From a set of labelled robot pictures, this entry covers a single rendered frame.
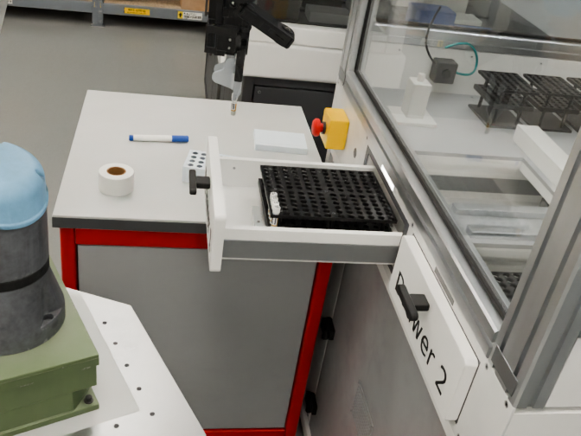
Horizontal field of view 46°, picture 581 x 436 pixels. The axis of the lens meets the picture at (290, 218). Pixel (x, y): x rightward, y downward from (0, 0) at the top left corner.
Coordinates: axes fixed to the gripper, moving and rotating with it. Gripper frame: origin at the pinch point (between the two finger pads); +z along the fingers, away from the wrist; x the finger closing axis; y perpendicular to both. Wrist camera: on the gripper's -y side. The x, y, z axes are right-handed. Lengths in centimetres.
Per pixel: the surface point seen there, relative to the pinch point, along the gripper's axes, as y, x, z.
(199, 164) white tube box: 6.7, -1.2, 17.8
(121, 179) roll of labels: 21.2, 9.4, 17.6
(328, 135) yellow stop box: -20.4, -7.8, 10.3
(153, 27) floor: 69, -342, 98
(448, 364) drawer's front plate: -32, 63, 9
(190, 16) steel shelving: 44, -339, 86
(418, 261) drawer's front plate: -30, 46, 5
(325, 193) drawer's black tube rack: -17.8, 23.0, 7.6
